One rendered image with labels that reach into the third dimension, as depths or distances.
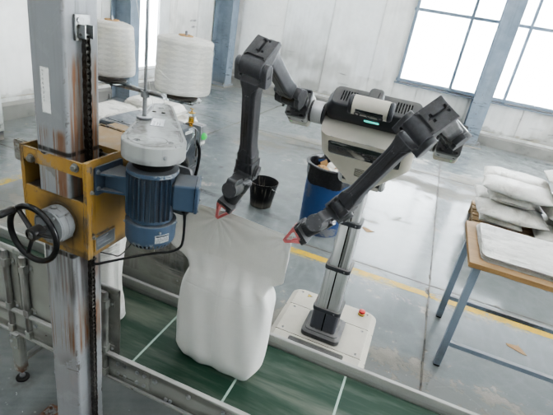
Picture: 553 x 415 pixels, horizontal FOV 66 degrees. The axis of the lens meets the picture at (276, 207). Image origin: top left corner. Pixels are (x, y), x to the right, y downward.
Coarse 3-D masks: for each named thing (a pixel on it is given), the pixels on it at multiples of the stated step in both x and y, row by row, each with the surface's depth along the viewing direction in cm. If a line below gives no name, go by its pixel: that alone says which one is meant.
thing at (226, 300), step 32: (192, 224) 169; (224, 224) 164; (256, 224) 158; (192, 256) 172; (224, 256) 169; (256, 256) 161; (288, 256) 156; (192, 288) 171; (224, 288) 165; (256, 288) 163; (192, 320) 176; (224, 320) 169; (256, 320) 166; (192, 352) 183; (224, 352) 175; (256, 352) 172
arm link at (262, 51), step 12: (252, 48) 124; (264, 48) 124; (276, 48) 125; (240, 60) 123; (252, 60) 122; (264, 60) 122; (276, 60) 132; (252, 72) 123; (276, 72) 136; (288, 72) 145; (276, 84) 146; (288, 84) 149; (276, 96) 160; (288, 96) 154; (300, 96) 157; (300, 108) 162
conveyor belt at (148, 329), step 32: (128, 288) 222; (128, 320) 201; (160, 320) 204; (128, 352) 184; (160, 352) 187; (192, 384) 174; (224, 384) 177; (256, 384) 180; (288, 384) 182; (320, 384) 185; (352, 384) 188
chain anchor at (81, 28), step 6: (78, 18) 106; (84, 18) 109; (78, 24) 107; (84, 24) 109; (78, 30) 108; (84, 30) 107; (90, 30) 110; (78, 36) 109; (84, 36) 108; (90, 36) 111
